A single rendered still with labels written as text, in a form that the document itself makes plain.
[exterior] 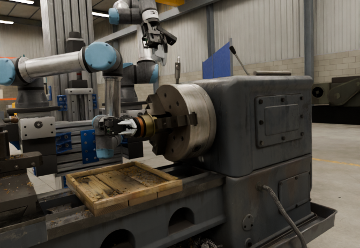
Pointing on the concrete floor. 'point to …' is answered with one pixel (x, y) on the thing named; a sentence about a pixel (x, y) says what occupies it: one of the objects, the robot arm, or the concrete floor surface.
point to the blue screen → (219, 63)
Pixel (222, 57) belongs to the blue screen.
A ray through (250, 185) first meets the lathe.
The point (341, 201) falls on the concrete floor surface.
